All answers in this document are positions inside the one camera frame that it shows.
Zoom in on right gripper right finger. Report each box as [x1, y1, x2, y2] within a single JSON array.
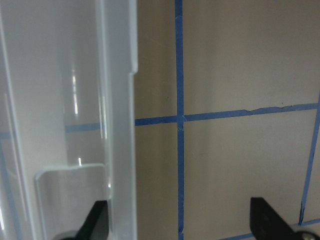
[[250, 197, 300, 240]]

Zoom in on clear plastic box lid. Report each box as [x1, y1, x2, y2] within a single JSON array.
[[0, 0, 138, 240]]

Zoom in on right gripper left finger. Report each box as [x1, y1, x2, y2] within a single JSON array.
[[75, 200, 109, 240]]

